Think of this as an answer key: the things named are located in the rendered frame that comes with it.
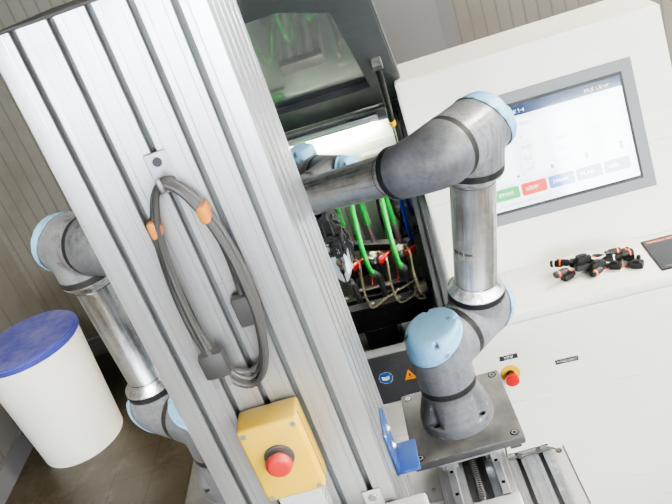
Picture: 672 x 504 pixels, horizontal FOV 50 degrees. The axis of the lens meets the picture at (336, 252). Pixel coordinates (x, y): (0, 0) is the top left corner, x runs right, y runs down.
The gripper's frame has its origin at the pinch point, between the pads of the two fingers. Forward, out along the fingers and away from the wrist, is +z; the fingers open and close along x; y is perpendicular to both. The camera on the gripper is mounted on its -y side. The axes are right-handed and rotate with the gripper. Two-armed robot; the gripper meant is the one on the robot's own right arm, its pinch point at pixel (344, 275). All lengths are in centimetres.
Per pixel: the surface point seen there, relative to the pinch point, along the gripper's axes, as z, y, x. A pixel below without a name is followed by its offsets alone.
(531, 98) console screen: -19, -35, 57
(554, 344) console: 37, -3, 46
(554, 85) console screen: -20, -36, 63
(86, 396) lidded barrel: 92, -122, -165
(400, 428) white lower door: 53, -3, 0
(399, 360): 30.5, -3.0, 5.6
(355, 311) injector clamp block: 24.9, -24.0, -5.3
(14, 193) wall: 9, -218, -206
